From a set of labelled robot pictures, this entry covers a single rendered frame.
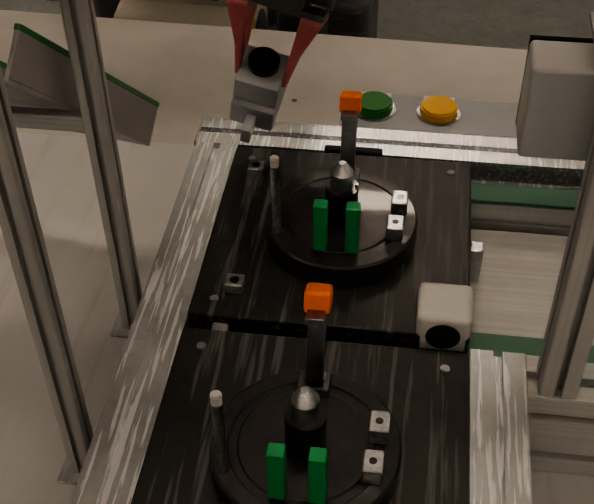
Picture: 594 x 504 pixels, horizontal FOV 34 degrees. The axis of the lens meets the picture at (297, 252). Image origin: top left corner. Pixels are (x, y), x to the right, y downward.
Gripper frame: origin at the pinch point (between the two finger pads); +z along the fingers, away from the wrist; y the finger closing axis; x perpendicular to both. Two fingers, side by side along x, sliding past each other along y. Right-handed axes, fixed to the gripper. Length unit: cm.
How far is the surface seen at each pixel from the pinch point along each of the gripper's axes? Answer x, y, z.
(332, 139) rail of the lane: 7.8, 8.1, 6.7
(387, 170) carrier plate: 1.3, 14.4, 6.3
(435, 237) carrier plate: -7.5, 20.1, 8.5
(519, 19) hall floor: 228, 49, 15
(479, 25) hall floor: 223, 37, 19
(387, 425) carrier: -31.7, 18.6, 14.7
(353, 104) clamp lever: -5.1, 9.3, -0.7
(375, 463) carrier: -34.9, 18.3, 16.0
